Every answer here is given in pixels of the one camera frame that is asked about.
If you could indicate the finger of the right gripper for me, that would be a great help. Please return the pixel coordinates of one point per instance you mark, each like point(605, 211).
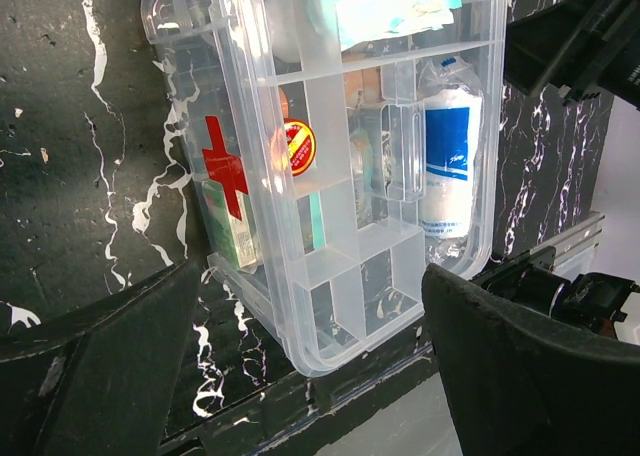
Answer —
point(581, 47)

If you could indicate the clear plastic medicine kit box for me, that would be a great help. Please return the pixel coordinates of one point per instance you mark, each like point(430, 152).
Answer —
point(200, 126)

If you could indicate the small orange red cap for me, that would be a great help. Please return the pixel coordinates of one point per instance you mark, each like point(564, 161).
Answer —
point(301, 145)

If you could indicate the small green medicine box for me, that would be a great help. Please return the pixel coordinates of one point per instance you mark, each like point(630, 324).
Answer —
point(233, 239)

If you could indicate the white green sachet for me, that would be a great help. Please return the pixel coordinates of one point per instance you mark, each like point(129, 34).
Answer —
point(362, 21)

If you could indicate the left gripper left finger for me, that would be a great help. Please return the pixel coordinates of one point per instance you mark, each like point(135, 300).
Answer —
point(99, 380)

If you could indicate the white blue cylinder bottle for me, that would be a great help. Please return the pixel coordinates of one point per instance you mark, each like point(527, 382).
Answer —
point(453, 103)

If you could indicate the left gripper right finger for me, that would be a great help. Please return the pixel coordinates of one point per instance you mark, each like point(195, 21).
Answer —
point(520, 383)

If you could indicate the brown medicine bottle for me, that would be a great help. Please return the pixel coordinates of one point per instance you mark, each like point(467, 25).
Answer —
point(362, 87)

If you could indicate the clear plastic tray insert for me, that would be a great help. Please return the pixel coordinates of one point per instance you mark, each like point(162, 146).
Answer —
point(380, 176)

